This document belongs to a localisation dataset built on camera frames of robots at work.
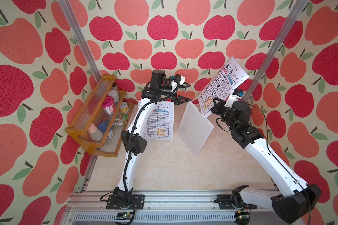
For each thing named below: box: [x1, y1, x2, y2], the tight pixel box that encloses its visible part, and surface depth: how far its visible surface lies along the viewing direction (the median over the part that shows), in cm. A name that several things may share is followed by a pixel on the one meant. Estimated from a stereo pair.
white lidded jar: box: [107, 89, 120, 103], surface depth 103 cm
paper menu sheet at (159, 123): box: [143, 101, 175, 141], surface depth 93 cm
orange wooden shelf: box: [64, 75, 135, 158], surface depth 88 cm
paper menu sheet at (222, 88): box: [197, 55, 250, 119], surface depth 66 cm
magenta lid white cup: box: [101, 96, 115, 115], surface depth 92 cm
